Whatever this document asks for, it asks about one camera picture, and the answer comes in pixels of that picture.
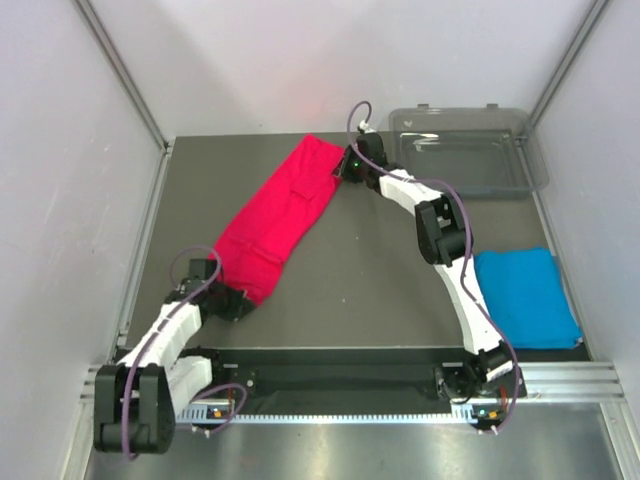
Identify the grey slotted cable duct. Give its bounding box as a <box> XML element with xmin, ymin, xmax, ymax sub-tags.
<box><xmin>174</xmin><ymin>402</ymin><xmax>506</xmax><ymax>425</ymax></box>

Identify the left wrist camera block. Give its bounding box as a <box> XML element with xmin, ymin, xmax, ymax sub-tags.
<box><xmin>180</xmin><ymin>258</ymin><xmax>225</xmax><ymax>297</ymax></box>

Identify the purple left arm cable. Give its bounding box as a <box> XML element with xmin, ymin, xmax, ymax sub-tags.
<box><xmin>122</xmin><ymin>244</ymin><xmax>249</xmax><ymax>460</ymax></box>

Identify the blue folded t shirt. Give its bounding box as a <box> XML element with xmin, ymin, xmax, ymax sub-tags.
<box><xmin>475</xmin><ymin>247</ymin><xmax>582</xmax><ymax>350</ymax></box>

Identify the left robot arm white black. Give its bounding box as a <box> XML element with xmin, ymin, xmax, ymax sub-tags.
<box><xmin>93</xmin><ymin>280</ymin><xmax>256</xmax><ymax>460</ymax></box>

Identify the clear plastic storage bin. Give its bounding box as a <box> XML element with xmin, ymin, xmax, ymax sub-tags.
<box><xmin>388</xmin><ymin>105</ymin><xmax>549</xmax><ymax>199</ymax></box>

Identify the red t shirt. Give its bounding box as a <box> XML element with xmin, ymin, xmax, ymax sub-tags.
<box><xmin>214</xmin><ymin>135</ymin><xmax>344</xmax><ymax>306</ymax></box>

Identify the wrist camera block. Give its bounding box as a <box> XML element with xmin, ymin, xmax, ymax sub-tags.
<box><xmin>180</xmin><ymin>258</ymin><xmax>225</xmax><ymax>297</ymax></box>
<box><xmin>356</xmin><ymin>121</ymin><xmax>388</xmax><ymax>167</ymax></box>

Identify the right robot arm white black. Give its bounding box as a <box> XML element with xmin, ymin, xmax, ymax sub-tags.
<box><xmin>337</xmin><ymin>145</ymin><xmax>517</xmax><ymax>396</ymax></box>

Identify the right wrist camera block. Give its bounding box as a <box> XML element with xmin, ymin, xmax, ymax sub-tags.
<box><xmin>356</xmin><ymin>121</ymin><xmax>388</xmax><ymax>167</ymax></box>

